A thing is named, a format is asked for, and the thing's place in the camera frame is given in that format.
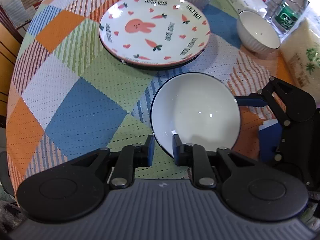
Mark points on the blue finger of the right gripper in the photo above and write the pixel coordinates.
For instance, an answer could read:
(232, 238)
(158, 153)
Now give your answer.
(251, 101)
(269, 135)

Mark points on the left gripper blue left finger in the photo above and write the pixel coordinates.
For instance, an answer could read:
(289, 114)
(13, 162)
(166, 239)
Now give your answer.
(148, 151)

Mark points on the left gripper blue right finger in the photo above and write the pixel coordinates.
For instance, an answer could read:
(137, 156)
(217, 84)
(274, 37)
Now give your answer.
(178, 151)

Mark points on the pink bunny carrot plate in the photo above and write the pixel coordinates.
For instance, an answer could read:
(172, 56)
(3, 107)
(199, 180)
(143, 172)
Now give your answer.
(154, 33)

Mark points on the bag of rice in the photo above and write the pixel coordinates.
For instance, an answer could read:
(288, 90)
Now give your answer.
(300, 51)

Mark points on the water bottle green label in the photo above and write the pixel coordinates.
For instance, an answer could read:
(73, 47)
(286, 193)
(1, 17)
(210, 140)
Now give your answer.
(287, 14)

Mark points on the colourful patchwork tablecloth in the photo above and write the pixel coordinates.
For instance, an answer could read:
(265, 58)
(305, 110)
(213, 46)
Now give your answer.
(69, 96)

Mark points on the wooden chair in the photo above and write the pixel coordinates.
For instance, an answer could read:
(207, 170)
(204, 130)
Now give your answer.
(9, 51)

